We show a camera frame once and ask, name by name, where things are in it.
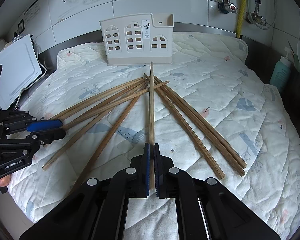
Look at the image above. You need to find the metal water valve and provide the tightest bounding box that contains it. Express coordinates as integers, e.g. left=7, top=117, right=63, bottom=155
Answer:
left=217, top=0, right=237, bottom=14
left=246, top=0, right=267, bottom=30

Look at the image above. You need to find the white quilted mat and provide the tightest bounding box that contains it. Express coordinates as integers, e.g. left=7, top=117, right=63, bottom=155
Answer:
left=8, top=33, right=300, bottom=239

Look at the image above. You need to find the left hand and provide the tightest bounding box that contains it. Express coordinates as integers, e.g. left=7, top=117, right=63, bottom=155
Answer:
left=0, top=174, right=11, bottom=187

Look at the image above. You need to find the yellow gas hose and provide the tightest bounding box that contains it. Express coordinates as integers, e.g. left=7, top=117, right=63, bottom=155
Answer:
left=236, top=0, right=248, bottom=39

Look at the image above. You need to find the teal soap bottle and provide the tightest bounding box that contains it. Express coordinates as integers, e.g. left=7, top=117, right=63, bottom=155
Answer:
left=270, top=47, right=293, bottom=92

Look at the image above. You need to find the beige plastic utensil holder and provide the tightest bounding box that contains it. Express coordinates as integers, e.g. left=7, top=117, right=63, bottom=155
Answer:
left=100, top=12, right=174, bottom=66

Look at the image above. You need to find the wooden chopstick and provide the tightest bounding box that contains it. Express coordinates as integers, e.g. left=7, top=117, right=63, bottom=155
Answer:
left=149, top=62, right=155, bottom=189
left=154, top=77, right=248, bottom=170
left=155, top=88, right=225, bottom=179
left=63, top=78, right=146, bottom=131
left=52, top=78, right=147, bottom=123
left=41, top=80, right=170, bottom=171
left=69, top=88, right=148, bottom=195
left=50, top=77, right=144, bottom=120
left=152, top=75, right=246, bottom=177

